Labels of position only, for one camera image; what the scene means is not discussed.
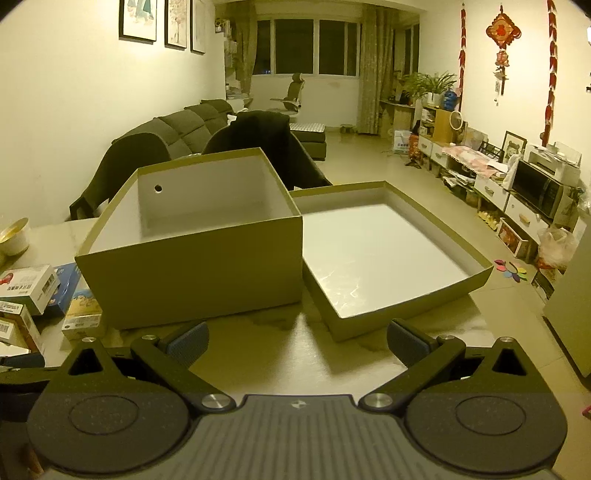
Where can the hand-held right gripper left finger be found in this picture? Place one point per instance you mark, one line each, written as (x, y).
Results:
(189, 342)

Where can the cardboard box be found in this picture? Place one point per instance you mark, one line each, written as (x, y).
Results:
(194, 277)

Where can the white bowl gold rim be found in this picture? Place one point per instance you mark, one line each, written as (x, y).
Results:
(11, 237)

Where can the dining chair with black coat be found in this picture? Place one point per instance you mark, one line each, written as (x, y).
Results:
(263, 131)

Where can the wooden shelf cabinet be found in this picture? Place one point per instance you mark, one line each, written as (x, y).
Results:
(443, 127)

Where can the plastic bag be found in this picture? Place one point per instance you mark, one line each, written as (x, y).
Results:
(556, 247)

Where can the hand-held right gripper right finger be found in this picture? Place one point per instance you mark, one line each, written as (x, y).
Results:
(406, 344)

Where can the window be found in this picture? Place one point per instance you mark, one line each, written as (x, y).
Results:
(304, 46)

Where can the orange white medicine box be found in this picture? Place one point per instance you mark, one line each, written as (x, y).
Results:
(18, 327)

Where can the patterned curtain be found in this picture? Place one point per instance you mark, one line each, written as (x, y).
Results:
(376, 69)
(244, 55)

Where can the white printer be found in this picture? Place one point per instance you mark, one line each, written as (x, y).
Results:
(554, 164)

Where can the framed wall picture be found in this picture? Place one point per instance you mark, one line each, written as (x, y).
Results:
(137, 18)
(175, 23)
(197, 25)

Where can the marble desktop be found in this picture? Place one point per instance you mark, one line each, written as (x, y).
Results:
(277, 350)

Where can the white medicine box red figure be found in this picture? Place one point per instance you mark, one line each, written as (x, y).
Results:
(30, 286)

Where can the yellow blue eye drop box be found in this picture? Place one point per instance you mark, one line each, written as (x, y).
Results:
(83, 314)

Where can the framed photo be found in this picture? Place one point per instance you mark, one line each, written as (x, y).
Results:
(513, 147)

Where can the white office chair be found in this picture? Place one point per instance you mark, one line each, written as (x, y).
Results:
(291, 94)

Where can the red knot wall decoration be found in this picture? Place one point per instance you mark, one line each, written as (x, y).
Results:
(503, 32)

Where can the cardboard box lid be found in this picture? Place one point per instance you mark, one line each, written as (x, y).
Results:
(383, 249)

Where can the small round fan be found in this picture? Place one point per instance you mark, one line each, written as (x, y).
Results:
(455, 122)

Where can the black microwave oven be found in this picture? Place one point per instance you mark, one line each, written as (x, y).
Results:
(535, 187)

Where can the white TV cabinet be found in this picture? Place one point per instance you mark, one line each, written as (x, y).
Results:
(521, 217)

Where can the potted green plant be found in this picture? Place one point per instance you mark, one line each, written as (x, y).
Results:
(429, 85)

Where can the blue medicine box cartoon faces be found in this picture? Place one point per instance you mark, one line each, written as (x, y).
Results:
(70, 279)

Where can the dark green sofa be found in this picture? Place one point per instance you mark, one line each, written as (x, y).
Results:
(184, 122)

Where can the dark dining chair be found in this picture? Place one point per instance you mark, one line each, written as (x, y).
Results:
(129, 161)

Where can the colourful floor toy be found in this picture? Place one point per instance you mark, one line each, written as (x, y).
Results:
(510, 271)

